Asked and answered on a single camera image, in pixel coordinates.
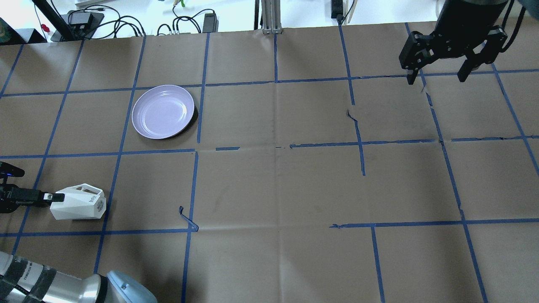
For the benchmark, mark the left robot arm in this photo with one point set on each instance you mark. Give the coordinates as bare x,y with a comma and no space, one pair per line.
25,281

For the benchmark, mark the white faceted cup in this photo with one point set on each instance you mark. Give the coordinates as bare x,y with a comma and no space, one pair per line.
80,202

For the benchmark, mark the aluminium frame post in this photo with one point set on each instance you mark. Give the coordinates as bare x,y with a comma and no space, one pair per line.
271,16

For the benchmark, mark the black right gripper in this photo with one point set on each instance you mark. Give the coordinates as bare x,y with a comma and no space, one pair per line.
460,29

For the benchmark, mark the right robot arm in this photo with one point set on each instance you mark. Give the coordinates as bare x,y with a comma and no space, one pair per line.
464,28

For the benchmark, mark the lilac plate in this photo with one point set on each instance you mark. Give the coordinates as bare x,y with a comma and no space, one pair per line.
163,112

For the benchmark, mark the black power adapter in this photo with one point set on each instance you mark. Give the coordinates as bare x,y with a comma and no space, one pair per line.
210,23

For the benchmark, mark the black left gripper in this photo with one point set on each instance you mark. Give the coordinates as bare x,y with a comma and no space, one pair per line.
20,197

